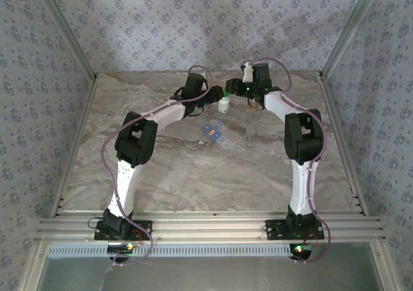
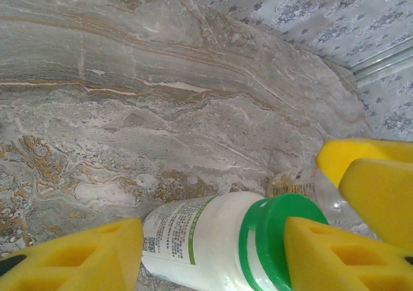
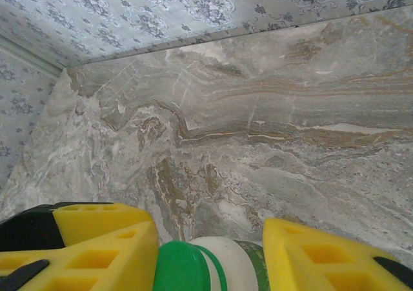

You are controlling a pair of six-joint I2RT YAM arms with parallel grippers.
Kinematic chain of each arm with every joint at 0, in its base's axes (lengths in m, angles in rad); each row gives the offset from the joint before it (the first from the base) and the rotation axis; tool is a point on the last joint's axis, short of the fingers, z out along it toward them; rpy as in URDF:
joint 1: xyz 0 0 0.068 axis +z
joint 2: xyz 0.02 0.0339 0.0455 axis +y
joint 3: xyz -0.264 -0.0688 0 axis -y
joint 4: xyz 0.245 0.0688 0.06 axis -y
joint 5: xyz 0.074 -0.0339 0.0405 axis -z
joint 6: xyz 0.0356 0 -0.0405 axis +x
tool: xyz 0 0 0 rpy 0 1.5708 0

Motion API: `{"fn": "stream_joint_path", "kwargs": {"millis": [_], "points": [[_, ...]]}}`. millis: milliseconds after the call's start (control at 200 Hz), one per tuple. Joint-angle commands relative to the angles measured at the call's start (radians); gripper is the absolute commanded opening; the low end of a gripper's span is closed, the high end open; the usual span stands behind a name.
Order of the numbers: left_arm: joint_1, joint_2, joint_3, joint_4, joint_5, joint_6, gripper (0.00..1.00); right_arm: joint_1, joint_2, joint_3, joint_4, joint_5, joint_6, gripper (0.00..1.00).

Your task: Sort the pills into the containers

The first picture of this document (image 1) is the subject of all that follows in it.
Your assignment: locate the white pill bottle green label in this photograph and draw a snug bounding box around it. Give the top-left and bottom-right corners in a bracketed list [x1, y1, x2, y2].
[217, 90, 232, 114]

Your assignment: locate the blue translucent pill organizer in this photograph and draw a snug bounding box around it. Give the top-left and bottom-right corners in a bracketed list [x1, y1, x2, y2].
[201, 119, 232, 150]

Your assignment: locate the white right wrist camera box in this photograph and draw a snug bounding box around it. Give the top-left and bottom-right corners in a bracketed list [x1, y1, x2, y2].
[239, 61, 254, 83]

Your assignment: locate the aluminium side rail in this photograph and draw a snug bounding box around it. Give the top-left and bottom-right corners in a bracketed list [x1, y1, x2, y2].
[317, 73, 370, 217]
[48, 76, 99, 219]

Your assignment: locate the aluminium frame post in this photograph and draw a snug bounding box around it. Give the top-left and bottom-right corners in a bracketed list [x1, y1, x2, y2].
[34, 0, 98, 81]
[318, 0, 387, 79]

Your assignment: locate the long aluminium base rail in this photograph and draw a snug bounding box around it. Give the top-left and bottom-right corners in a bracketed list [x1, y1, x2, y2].
[34, 210, 387, 243]

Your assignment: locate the purple cable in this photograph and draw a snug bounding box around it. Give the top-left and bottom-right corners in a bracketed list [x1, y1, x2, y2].
[100, 65, 214, 268]
[250, 57, 333, 265]

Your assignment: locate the grey slotted cable duct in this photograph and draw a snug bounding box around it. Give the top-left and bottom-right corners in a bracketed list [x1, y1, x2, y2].
[48, 244, 293, 258]

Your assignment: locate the aluminium frame leg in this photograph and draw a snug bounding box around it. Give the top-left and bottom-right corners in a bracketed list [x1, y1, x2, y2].
[369, 242, 403, 291]
[19, 242, 49, 291]

